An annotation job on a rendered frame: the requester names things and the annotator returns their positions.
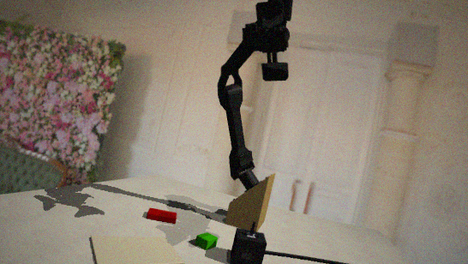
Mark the green cube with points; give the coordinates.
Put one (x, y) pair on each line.
(206, 241)

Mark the red rectangular block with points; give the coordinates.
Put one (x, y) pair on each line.
(161, 215)

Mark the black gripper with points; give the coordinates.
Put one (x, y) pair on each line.
(270, 14)

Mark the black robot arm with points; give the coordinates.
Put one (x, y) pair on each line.
(231, 97)

